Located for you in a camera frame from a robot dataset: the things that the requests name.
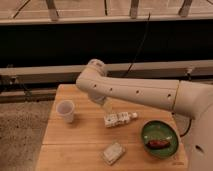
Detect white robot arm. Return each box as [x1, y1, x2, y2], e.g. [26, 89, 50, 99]
[76, 59, 213, 171]

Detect green ceramic plate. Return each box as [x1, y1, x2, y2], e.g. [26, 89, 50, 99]
[141, 120, 179, 159]

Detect white labelled plastic bottle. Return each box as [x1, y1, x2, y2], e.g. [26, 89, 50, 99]
[104, 112, 138, 128]

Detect white rectangular sponge block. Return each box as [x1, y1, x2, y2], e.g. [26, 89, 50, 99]
[102, 142, 126, 165]

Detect brown sausage on plate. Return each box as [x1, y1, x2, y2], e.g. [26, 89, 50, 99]
[146, 140, 170, 149]

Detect black floor cable right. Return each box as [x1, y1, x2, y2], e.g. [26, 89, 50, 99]
[179, 116, 194, 138]

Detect black hanging cable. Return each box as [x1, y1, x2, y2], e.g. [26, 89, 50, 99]
[120, 12, 152, 78]

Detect black cable left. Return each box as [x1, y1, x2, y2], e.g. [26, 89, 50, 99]
[0, 74, 34, 101]

